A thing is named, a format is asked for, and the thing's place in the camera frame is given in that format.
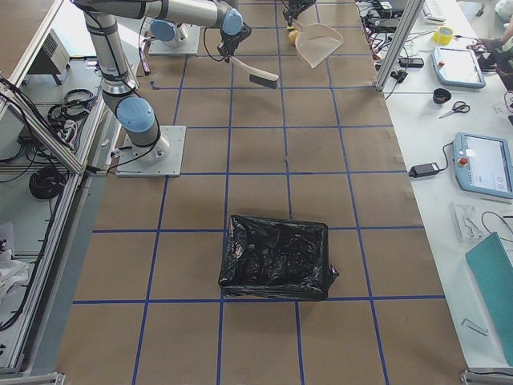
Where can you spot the white dustpan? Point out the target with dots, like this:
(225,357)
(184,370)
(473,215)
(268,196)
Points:
(316,42)

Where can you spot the brown bread roll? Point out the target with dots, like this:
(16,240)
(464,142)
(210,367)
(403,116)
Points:
(292,36)

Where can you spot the black power adapter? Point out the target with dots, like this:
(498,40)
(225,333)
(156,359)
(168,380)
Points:
(424,170)

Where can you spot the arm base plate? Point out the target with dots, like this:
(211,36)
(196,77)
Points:
(165,159)
(185,42)

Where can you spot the yellow tape roll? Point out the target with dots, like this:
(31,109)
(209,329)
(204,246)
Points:
(443,35)

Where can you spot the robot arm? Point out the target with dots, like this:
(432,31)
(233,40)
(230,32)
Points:
(119,85)
(307,3)

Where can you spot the blue teach pendant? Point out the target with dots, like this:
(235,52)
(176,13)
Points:
(457,67)
(483,165)

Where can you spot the white hand brush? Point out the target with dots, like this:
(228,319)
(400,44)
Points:
(256,75)

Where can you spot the right bin with black bag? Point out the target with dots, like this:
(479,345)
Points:
(273,258)

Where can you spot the black scissors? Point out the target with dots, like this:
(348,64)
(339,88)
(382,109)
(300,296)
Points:
(458,107)

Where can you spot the teal folder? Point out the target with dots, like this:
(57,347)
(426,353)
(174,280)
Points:
(492,271)

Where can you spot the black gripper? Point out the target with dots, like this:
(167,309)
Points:
(229,41)
(291,6)

